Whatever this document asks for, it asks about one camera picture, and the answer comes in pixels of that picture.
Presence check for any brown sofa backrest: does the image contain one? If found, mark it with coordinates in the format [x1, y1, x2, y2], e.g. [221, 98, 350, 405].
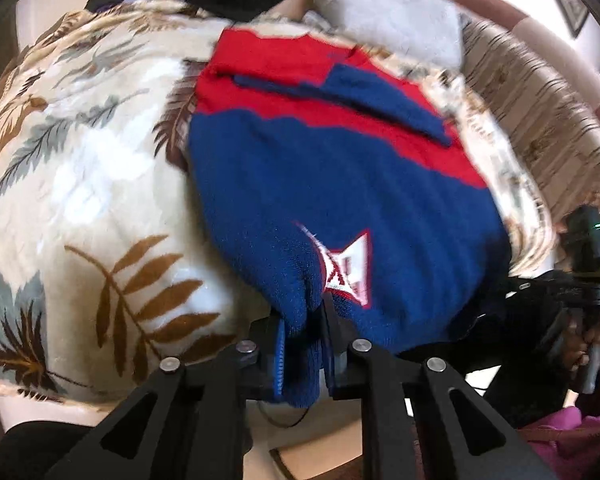
[444, 0, 600, 122]

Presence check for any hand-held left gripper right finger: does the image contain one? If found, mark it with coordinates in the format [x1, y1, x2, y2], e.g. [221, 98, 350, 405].
[322, 294, 556, 480]

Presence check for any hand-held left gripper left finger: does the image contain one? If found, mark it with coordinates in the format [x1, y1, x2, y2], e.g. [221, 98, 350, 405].
[45, 316, 287, 480]

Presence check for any beige leaf-print blanket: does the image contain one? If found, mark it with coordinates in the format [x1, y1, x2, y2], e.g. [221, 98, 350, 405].
[0, 0, 556, 406]

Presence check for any striped beige cushion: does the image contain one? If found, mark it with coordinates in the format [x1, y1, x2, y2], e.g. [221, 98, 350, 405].
[460, 19, 600, 226]

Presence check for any dark cloth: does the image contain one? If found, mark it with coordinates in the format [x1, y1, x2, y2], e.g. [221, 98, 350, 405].
[475, 305, 573, 428]

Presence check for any grey quilted pillow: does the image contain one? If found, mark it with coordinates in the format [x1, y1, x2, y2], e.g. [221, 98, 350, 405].
[310, 0, 465, 68]

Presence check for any pink cloth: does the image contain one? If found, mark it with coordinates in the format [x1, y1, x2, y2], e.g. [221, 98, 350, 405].
[517, 405, 600, 463]

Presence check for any blue and red knit sweater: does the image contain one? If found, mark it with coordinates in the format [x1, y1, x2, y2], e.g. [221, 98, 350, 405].
[187, 26, 512, 408]

